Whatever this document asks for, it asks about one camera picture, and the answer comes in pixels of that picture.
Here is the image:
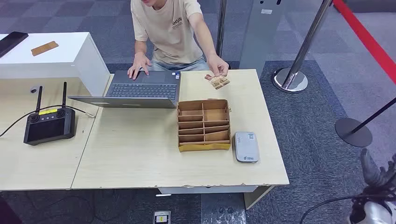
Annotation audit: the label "person's right hand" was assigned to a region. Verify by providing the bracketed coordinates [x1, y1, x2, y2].
[127, 52, 152, 81]

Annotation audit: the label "person's left hand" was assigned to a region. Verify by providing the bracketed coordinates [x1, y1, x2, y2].
[206, 54, 230, 78]

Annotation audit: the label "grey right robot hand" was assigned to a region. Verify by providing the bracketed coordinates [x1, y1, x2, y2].
[360, 148, 396, 202]

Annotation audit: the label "person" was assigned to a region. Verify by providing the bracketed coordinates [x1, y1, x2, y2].
[127, 0, 230, 82]

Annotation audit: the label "wooden card organizer box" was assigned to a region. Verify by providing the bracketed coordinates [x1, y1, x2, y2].
[177, 98, 232, 153]

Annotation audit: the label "plain brown wooden card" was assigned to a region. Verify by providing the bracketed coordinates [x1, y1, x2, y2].
[31, 41, 59, 57]

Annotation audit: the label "grey laptop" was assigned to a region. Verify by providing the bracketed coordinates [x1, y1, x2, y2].
[68, 70, 182, 109]

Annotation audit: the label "grey kiosk stand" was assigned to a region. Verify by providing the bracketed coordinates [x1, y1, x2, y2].
[239, 0, 290, 78]

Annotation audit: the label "black stanchion with round base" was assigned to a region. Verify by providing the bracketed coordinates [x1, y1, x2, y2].
[334, 97, 396, 148]

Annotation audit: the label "white cabinet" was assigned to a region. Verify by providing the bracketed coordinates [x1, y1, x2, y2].
[0, 32, 111, 97]

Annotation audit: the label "black remote controller with antennas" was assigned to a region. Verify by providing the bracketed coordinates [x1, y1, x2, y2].
[23, 82, 76, 146]

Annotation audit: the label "black phone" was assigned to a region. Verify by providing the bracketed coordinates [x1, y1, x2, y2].
[0, 31, 29, 58]

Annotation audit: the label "red barrier belt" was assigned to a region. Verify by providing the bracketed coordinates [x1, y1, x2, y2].
[332, 0, 396, 84]

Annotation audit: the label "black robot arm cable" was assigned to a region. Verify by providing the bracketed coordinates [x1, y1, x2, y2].
[299, 195, 366, 224]

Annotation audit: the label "chrome stanchion post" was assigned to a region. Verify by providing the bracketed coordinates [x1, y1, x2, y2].
[272, 0, 333, 93]

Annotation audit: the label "black controller cable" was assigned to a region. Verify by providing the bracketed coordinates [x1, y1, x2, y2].
[0, 105, 96, 137]

